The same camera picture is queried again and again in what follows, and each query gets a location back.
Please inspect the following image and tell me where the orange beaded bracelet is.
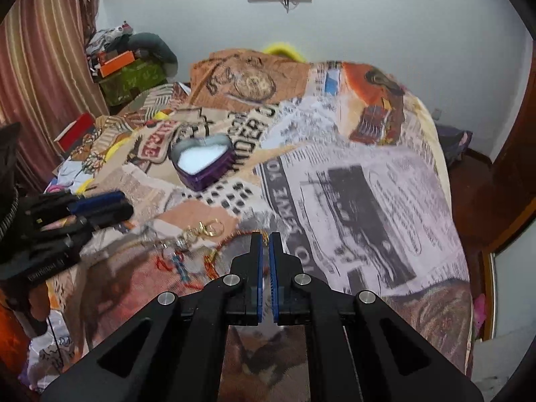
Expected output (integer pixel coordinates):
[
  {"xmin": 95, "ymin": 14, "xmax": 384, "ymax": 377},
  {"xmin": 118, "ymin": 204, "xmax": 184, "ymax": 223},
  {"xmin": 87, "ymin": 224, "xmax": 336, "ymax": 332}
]
[{"xmin": 202, "ymin": 229, "xmax": 269, "ymax": 281}]

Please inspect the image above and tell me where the purple heart-shaped jewelry tin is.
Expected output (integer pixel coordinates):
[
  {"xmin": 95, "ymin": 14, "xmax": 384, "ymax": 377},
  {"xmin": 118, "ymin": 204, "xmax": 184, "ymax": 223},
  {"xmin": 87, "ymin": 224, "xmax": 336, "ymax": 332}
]
[{"xmin": 169, "ymin": 133, "xmax": 235, "ymax": 192}]

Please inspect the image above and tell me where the red and white box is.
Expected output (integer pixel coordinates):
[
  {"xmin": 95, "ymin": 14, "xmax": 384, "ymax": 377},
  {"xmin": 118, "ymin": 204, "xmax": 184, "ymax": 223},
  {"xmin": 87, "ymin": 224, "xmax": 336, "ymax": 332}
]
[{"xmin": 54, "ymin": 113, "xmax": 95, "ymax": 153}]

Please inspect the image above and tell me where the striped pink curtain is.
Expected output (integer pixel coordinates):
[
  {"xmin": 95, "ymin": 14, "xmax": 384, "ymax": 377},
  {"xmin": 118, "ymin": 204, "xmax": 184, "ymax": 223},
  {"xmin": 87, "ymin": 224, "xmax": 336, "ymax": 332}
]
[{"xmin": 1, "ymin": 0, "xmax": 108, "ymax": 185}]

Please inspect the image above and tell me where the printed patchwork bedspread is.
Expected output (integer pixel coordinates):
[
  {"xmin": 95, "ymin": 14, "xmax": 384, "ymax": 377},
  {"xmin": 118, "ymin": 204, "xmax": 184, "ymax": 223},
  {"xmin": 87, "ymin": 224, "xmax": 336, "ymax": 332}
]
[{"xmin": 21, "ymin": 49, "xmax": 472, "ymax": 392}]

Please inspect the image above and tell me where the green patterned box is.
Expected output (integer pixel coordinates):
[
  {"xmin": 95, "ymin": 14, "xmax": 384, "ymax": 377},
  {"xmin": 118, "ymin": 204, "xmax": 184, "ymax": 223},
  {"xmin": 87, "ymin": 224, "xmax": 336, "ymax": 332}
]
[{"xmin": 98, "ymin": 59, "xmax": 167, "ymax": 107}]

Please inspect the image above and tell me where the orange box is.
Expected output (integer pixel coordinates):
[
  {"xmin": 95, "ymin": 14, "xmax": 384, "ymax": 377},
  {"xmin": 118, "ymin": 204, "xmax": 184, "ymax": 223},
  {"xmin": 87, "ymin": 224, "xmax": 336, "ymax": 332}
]
[{"xmin": 100, "ymin": 51, "xmax": 135, "ymax": 78}]

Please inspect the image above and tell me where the grey clothes pile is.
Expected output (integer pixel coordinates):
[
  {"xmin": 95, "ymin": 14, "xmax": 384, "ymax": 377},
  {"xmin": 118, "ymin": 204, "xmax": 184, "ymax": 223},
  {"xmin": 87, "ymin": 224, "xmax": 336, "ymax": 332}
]
[{"xmin": 85, "ymin": 23, "xmax": 179, "ymax": 78}]

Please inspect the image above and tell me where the yellow hoop behind bed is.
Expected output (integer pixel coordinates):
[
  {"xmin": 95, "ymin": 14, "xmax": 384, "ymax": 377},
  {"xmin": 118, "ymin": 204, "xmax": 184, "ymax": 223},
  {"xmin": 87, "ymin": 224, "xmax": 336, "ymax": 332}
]
[{"xmin": 263, "ymin": 42, "xmax": 307, "ymax": 63}]

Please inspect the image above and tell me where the blue beaded bracelet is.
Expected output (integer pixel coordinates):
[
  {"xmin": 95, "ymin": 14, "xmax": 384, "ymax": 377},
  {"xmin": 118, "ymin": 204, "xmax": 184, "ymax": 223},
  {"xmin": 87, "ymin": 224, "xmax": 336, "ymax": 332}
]
[{"xmin": 169, "ymin": 250, "xmax": 191, "ymax": 288}]

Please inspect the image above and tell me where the gold keychain clasp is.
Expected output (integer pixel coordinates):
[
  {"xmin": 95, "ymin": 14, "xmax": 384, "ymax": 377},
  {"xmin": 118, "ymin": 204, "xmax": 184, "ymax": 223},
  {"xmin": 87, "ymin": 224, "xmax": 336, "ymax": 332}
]
[{"xmin": 174, "ymin": 219, "xmax": 225, "ymax": 251}]

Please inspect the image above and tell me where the wooden door frame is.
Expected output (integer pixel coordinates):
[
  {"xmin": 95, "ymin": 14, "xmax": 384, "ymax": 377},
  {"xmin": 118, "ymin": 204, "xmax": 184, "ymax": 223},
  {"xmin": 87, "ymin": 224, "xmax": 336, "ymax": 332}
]
[{"xmin": 447, "ymin": 41, "xmax": 536, "ymax": 344}]

